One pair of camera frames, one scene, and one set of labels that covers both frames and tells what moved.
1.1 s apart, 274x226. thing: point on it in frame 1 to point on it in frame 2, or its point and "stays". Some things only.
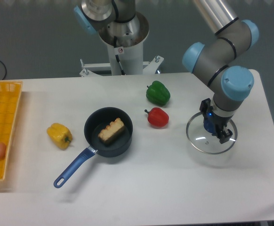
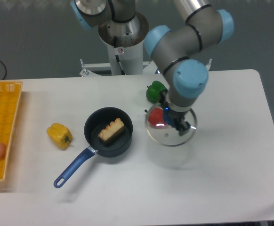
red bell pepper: (157, 117) stays
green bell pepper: (157, 93) stays
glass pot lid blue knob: (202, 141) to (169, 136)
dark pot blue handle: (95, 122) stays
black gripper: (206, 109) to (173, 117)
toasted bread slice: (111, 131) stays
